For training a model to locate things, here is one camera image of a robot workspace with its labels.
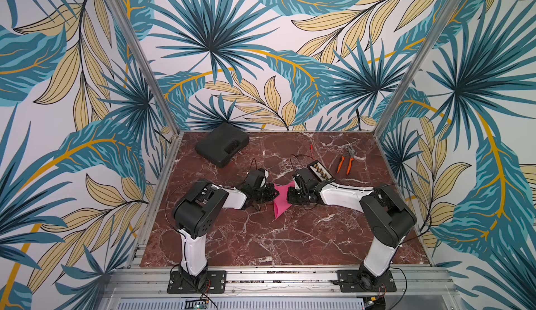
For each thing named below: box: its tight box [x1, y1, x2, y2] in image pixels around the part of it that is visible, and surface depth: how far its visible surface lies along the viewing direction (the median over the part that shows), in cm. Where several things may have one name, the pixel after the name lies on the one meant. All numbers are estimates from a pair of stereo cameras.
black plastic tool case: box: [195, 122, 250, 169], surface depth 110 cm
